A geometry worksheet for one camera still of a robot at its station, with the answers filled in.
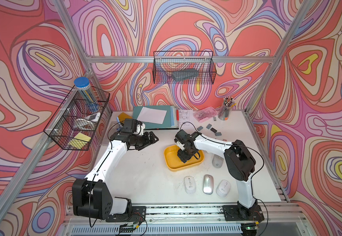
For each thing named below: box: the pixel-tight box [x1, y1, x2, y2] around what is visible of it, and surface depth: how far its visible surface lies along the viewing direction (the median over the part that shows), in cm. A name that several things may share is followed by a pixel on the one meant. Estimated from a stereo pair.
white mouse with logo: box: [215, 179, 232, 198], surface depth 81 cm
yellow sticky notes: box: [73, 132, 92, 142], surface depth 75 cm
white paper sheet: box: [136, 106, 168, 125], surface depth 117 cm
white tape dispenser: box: [84, 112, 101, 122], surface depth 75 cm
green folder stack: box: [139, 105, 180, 129], surface depth 117 cm
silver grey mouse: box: [202, 174, 215, 195], surface depth 84 cm
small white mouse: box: [184, 175, 197, 195], surface depth 83 cm
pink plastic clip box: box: [193, 106, 218, 123], surface depth 121 cm
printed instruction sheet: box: [178, 109, 194, 128], surface depth 121 cm
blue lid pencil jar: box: [73, 76, 100, 114], surface depth 75 cm
